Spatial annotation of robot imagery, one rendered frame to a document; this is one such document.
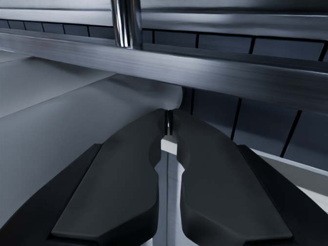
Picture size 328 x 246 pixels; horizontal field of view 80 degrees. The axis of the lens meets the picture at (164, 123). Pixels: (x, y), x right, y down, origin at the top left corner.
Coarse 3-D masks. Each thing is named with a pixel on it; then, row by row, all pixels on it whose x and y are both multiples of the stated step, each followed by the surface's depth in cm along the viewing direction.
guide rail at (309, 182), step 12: (168, 132) 17; (168, 144) 16; (276, 168) 13; (288, 168) 13; (300, 168) 13; (300, 180) 12; (312, 180) 12; (324, 180) 12; (312, 192) 12; (324, 192) 11; (324, 204) 11
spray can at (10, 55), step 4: (0, 52) 22; (4, 52) 22; (8, 52) 22; (12, 52) 22; (0, 56) 22; (4, 56) 22; (8, 56) 22; (12, 56) 22; (16, 56) 23; (20, 56) 23; (24, 56) 23; (28, 56) 24; (0, 60) 22; (4, 60) 22; (8, 60) 22
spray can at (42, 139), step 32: (64, 96) 10; (96, 96) 11; (128, 96) 12; (160, 96) 14; (0, 128) 8; (32, 128) 8; (64, 128) 9; (96, 128) 10; (0, 160) 7; (32, 160) 7; (64, 160) 8; (0, 192) 6; (32, 192) 7; (0, 224) 6
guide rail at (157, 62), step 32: (0, 32) 12; (32, 32) 12; (96, 64) 9; (128, 64) 8; (160, 64) 7; (192, 64) 7; (224, 64) 6; (256, 64) 6; (288, 64) 6; (320, 64) 6; (256, 96) 6; (288, 96) 6; (320, 96) 5
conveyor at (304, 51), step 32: (64, 32) 21; (96, 32) 19; (160, 32) 16; (192, 96) 17; (224, 96) 15; (224, 128) 17; (256, 128) 15; (288, 128) 14; (320, 128) 13; (320, 160) 14
